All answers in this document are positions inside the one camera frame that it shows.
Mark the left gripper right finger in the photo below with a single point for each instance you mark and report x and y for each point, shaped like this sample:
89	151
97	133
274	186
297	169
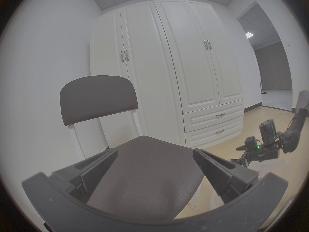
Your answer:
214	175

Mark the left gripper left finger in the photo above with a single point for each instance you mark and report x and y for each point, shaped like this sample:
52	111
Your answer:
96	175

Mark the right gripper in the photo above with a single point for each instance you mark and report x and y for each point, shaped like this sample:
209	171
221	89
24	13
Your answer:
265	153

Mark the clear plastic bag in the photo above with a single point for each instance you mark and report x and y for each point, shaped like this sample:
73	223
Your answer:
270	169

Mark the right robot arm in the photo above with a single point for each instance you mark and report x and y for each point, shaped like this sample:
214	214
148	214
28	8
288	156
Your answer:
292	134

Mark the white chair with grey seat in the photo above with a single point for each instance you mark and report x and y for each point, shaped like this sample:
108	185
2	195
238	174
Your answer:
149	168

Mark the grey curtain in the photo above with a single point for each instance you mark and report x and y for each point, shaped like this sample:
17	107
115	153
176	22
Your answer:
272	66

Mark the ceiling light panel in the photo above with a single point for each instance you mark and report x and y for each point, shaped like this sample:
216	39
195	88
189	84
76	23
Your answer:
249	35

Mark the white wardrobe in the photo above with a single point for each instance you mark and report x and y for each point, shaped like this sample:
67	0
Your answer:
154	69

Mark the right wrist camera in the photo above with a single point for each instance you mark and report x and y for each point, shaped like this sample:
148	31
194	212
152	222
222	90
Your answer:
249	142

